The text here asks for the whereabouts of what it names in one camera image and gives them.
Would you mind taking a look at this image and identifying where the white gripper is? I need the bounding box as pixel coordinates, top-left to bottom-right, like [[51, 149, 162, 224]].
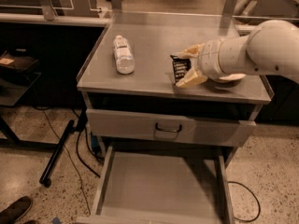
[[176, 38, 228, 88]]

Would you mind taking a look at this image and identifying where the black rxbar chocolate bar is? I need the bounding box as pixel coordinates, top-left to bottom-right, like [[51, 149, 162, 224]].
[[171, 55, 192, 82]]

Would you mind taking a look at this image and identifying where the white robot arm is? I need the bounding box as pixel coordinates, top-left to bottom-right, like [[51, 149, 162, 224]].
[[176, 20, 299, 88]]

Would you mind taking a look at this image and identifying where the grey metal drawer cabinet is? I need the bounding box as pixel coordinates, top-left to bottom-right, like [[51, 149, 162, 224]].
[[78, 12, 273, 161]]

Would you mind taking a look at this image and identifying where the grey top drawer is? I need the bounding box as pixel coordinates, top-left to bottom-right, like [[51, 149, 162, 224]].
[[86, 109, 256, 147]]

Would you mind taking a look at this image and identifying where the grey open middle drawer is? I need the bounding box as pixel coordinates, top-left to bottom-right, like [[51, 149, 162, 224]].
[[76, 146, 235, 224]]

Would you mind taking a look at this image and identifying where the white paper bowl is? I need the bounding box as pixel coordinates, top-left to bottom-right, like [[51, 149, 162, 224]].
[[215, 74, 246, 83]]

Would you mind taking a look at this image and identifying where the clear plastic water bottle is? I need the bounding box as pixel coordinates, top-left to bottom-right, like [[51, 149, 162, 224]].
[[113, 35, 135, 75]]

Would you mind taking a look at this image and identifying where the dark box on table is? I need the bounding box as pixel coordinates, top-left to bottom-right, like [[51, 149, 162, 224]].
[[0, 50, 39, 74]]

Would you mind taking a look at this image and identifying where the black side table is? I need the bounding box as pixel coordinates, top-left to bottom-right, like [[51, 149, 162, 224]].
[[0, 72, 57, 151]]

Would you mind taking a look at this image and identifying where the black stand leg with wheel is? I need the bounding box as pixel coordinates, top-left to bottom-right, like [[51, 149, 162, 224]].
[[39, 120, 74, 188]]

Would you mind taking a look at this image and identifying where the dark shoe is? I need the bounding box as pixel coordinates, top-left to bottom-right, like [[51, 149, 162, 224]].
[[0, 196, 33, 224]]

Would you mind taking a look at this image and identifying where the black drawer handle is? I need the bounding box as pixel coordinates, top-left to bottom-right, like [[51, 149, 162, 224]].
[[155, 123, 182, 133]]

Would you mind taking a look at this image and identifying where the grey horizontal rail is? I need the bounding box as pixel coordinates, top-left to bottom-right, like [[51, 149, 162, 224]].
[[0, 13, 110, 27]]

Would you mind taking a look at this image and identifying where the black floor cable left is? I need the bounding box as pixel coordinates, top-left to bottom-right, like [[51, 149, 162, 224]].
[[70, 108, 106, 179]]

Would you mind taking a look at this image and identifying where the black floor cable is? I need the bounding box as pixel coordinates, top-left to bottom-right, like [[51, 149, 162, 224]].
[[70, 108, 106, 179], [227, 180, 262, 223]]

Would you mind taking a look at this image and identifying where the black floor cable right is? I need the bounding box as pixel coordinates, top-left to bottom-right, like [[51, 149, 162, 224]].
[[227, 180, 262, 223]]

